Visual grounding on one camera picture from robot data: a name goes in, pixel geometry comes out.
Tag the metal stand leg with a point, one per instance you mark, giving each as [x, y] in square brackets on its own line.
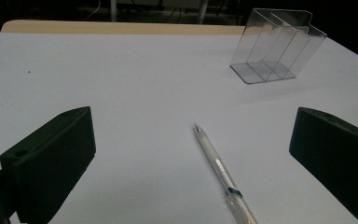
[113, 9]
[202, 11]

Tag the translucent white pen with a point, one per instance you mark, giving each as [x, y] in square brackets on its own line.
[220, 169]

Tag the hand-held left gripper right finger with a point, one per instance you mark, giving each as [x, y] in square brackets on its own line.
[338, 155]

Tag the clear acrylic pen holder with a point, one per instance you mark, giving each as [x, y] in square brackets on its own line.
[276, 46]

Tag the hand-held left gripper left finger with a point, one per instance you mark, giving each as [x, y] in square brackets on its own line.
[51, 165]

